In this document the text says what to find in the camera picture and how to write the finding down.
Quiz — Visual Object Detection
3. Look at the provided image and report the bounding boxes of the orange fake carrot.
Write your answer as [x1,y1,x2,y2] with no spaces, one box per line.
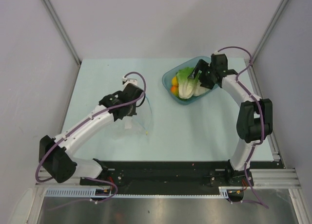
[170,86,179,96]

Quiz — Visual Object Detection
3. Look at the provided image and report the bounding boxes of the white cable duct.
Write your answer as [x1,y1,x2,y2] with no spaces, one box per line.
[45,187,244,198]

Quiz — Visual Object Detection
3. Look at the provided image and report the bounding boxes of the purple cable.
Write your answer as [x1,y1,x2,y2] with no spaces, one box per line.
[215,46,269,209]
[35,72,119,210]

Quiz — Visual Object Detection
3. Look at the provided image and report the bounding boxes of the yellow fake lemon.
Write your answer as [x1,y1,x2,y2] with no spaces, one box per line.
[171,76,178,86]

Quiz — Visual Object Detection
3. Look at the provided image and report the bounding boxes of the clear zip top bag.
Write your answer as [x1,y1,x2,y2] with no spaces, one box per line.
[115,95,153,138]

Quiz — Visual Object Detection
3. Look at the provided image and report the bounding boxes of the white fake garlic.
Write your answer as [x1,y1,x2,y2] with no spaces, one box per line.
[193,86,210,96]

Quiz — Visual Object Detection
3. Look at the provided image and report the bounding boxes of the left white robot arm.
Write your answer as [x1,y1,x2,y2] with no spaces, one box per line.
[39,83,144,185]

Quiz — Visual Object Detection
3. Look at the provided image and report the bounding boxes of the teal plastic bin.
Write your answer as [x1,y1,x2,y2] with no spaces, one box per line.
[162,56,216,105]

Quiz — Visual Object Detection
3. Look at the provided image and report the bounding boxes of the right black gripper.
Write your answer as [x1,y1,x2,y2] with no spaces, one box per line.
[188,59,216,90]

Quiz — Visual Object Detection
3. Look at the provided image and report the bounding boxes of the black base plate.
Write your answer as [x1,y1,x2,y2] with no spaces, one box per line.
[79,161,254,191]

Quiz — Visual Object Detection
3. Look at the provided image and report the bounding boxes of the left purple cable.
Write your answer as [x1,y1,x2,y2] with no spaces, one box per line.
[35,72,119,210]

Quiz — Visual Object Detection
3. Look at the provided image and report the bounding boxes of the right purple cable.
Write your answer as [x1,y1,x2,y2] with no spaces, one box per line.
[215,46,269,209]

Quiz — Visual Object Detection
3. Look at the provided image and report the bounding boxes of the green fake lettuce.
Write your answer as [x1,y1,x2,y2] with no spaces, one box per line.
[176,67,200,99]

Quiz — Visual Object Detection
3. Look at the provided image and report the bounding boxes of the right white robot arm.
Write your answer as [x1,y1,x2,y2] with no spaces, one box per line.
[189,54,273,186]

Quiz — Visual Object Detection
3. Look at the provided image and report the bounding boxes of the aluminium frame rail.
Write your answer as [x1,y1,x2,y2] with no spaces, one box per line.
[35,169,301,189]

